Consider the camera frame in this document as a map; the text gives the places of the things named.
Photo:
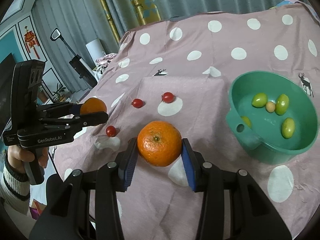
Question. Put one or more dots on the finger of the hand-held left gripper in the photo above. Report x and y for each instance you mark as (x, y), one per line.
(92, 118)
(75, 108)

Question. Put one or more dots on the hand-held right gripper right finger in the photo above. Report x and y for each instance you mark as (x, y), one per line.
(187, 162)

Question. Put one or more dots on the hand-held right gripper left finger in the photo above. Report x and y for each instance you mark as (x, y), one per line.
(130, 161)

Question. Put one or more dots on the orange mandarin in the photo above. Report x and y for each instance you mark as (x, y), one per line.
(158, 143)
(93, 105)

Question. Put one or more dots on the red cherry tomato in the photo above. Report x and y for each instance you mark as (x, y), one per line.
(137, 103)
(168, 97)
(111, 131)

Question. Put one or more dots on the green jujube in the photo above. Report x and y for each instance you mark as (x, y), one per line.
(288, 128)
(282, 105)
(260, 100)
(246, 122)

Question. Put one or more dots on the green plastic basin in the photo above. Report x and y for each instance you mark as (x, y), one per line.
(265, 132)

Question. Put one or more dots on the small yellow round fruit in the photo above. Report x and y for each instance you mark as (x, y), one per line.
(270, 107)

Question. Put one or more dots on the person's left forearm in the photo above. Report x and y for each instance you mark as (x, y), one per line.
(13, 192)

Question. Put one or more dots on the person's left hand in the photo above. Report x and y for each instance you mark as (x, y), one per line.
(15, 158)

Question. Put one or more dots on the green potted plant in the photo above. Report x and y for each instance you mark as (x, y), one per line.
(58, 93)
(42, 95)

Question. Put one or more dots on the black upright floor cleaner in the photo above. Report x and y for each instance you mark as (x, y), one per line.
(80, 67)

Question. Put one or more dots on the pink crumpled clothes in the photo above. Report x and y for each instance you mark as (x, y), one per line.
(105, 62)

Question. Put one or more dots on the white cylinder appliance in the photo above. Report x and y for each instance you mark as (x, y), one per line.
(95, 48)

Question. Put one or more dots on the grey curtain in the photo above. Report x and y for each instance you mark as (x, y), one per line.
(75, 17)

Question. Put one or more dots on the pink polka dot blanket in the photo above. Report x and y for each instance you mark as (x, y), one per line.
(200, 62)

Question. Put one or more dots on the colourful patterned cloth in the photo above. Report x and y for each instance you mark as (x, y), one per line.
(285, 3)

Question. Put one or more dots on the red knot wall ornament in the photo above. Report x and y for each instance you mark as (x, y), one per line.
(30, 38)

